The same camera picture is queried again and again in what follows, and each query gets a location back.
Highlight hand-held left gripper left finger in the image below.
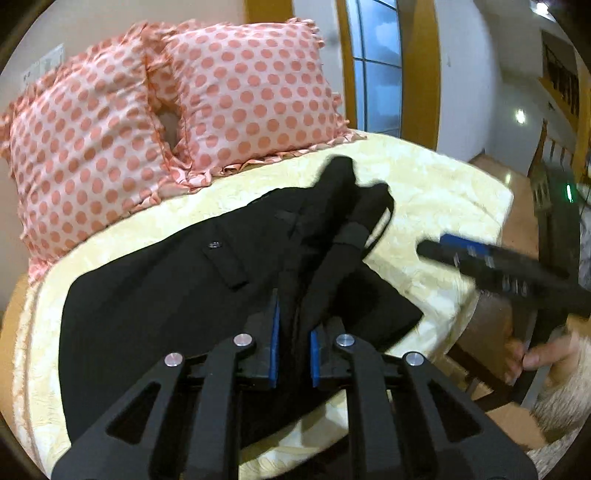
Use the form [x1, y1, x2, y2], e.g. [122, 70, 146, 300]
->
[53, 288, 281, 480]

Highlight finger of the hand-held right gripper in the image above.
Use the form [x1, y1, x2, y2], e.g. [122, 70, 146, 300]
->
[418, 234, 541, 278]
[459, 262, 591, 319]

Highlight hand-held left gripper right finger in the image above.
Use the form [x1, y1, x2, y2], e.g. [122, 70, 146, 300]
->
[310, 323, 539, 480]

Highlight black pants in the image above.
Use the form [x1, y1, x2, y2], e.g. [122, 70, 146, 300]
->
[59, 156, 424, 455]

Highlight person's right forearm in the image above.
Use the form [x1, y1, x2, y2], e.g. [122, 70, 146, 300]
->
[531, 330, 591, 462]

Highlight person's right hand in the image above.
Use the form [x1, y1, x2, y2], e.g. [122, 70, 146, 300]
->
[505, 333, 580, 385]

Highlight brown cushioned chair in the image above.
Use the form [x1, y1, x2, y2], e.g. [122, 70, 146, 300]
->
[444, 293, 536, 412]

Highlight cream bed blanket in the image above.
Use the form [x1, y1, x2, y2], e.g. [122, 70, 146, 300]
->
[11, 130, 516, 480]

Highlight wooden chair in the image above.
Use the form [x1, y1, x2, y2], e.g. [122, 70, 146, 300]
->
[527, 119, 580, 217]

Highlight small pink polka dot pillow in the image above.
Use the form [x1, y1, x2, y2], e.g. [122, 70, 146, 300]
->
[143, 18, 354, 188]

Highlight large pink polka dot pillow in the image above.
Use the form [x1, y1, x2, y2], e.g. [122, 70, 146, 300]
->
[0, 23, 195, 284]

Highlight dark window with yellow frame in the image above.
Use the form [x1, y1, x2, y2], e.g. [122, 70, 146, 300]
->
[539, 32, 581, 118]

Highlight glass door with yellow frame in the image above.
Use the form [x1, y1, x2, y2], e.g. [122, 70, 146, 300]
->
[336, 0, 439, 151]

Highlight white wall socket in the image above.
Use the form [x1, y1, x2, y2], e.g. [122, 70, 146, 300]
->
[21, 43, 65, 81]

